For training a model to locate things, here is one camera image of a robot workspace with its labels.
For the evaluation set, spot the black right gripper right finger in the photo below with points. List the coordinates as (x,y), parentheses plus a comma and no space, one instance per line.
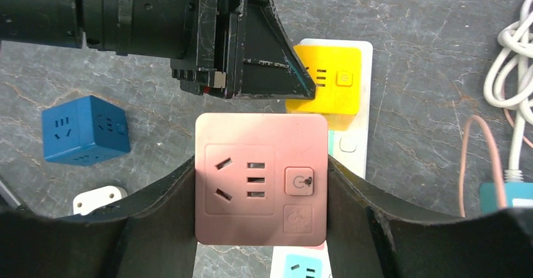
(372,233)

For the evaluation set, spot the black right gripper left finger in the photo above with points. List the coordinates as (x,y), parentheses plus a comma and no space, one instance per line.
(150,233)

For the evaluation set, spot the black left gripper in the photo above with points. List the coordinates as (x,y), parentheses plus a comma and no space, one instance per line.
(203,41)

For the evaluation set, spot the yellow cube socket adapter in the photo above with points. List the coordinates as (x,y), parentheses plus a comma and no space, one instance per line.
(337,73)

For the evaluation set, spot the white plug adapter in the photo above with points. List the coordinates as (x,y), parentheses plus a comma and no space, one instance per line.
(86,202)

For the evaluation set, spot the white power strip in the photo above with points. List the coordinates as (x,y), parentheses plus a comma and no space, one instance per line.
(348,147)

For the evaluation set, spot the pink cube socket adapter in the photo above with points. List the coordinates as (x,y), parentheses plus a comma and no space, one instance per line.
(261,179)

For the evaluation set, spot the blue cube socket adapter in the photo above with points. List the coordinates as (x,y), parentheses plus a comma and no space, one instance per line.
(84,132)

